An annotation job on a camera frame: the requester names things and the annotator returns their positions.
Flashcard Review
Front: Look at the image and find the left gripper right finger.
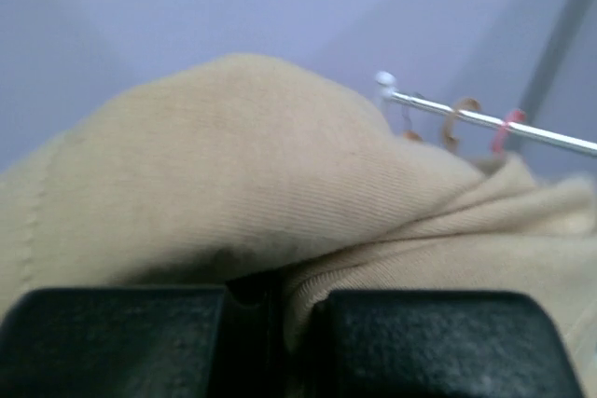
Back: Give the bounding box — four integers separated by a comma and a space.
305, 291, 583, 398

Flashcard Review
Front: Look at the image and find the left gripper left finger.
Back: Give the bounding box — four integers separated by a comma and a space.
1, 286, 280, 397

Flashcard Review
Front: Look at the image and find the beige t shirt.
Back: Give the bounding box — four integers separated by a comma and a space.
0, 52, 597, 362

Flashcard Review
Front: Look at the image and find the wooden hanger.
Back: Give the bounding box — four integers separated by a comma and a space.
401, 101, 423, 143

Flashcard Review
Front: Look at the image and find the beige plastic hanger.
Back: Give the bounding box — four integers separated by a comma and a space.
440, 97, 482, 152

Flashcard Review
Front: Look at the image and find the pink plastic hanger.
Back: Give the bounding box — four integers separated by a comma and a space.
491, 109, 526, 154

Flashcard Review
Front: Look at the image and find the metal clothes rack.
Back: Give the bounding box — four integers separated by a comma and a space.
375, 71, 596, 158

